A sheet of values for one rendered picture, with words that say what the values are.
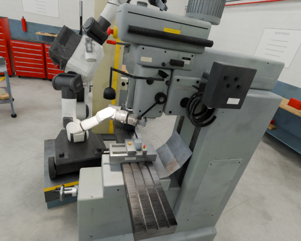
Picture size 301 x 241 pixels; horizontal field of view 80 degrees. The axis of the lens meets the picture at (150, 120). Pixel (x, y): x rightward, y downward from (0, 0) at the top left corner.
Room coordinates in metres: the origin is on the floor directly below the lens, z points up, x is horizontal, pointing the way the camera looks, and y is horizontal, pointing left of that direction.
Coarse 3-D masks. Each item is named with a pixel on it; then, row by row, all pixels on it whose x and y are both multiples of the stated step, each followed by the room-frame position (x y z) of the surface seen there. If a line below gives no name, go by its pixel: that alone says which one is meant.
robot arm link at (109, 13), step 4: (112, 0) 1.40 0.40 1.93; (116, 0) 1.40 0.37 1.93; (108, 4) 1.39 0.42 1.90; (112, 4) 1.39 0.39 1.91; (108, 8) 1.38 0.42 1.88; (112, 8) 1.38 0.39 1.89; (116, 8) 1.40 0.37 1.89; (104, 12) 1.37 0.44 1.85; (108, 12) 1.37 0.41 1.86; (112, 12) 1.38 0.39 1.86; (104, 16) 1.36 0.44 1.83; (108, 16) 1.37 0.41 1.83; (112, 16) 1.39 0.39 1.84; (108, 20) 1.37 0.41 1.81; (112, 20) 1.40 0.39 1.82
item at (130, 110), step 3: (123, 105) 1.64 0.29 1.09; (123, 108) 1.57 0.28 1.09; (126, 108) 1.55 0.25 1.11; (129, 108) 1.58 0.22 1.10; (129, 111) 1.52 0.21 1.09; (132, 111) 1.53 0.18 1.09; (123, 123) 1.49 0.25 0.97; (123, 126) 1.49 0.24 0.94; (126, 126) 1.50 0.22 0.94; (129, 126) 1.51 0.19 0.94; (132, 126) 1.52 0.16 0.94; (123, 129) 1.49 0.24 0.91; (126, 129) 1.50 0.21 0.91; (129, 129) 1.51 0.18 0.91; (132, 129) 1.52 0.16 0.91
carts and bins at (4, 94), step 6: (0, 60) 2.99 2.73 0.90; (0, 66) 2.87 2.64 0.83; (6, 66) 3.27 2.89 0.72; (0, 72) 2.64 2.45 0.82; (6, 72) 2.69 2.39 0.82; (6, 78) 2.68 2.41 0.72; (0, 90) 2.77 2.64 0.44; (6, 90) 3.08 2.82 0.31; (0, 96) 2.71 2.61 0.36; (6, 96) 2.76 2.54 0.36; (0, 102) 2.59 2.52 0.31; (6, 102) 2.64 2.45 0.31; (12, 102) 2.69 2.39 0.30; (12, 108) 2.68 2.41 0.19; (12, 114) 2.67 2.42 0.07
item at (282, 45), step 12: (24, 0) 8.44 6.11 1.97; (36, 0) 8.60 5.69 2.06; (48, 0) 8.76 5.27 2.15; (36, 12) 8.58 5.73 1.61; (48, 12) 8.74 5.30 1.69; (264, 36) 5.75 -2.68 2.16; (276, 36) 5.41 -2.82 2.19; (288, 36) 5.10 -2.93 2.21; (300, 36) 4.83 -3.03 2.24; (264, 48) 5.60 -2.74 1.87; (276, 48) 5.26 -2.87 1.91; (288, 48) 4.96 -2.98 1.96; (276, 60) 5.12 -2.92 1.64; (288, 60) 4.83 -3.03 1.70
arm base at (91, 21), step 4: (88, 20) 1.33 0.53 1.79; (92, 20) 1.31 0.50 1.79; (84, 24) 1.34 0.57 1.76; (88, 24) 1.30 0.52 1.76; (92, 24) 1.29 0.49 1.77; (84, 28) 1.32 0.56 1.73; (88, 28) 1.29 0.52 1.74; (88, 32) 1.29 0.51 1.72; (88, 36) 1.30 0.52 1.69; (92, 36) 1.31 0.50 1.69; (96, 40) 1.34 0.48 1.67; (104, 40) 1.37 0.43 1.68; (100, 44) 1.37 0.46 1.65
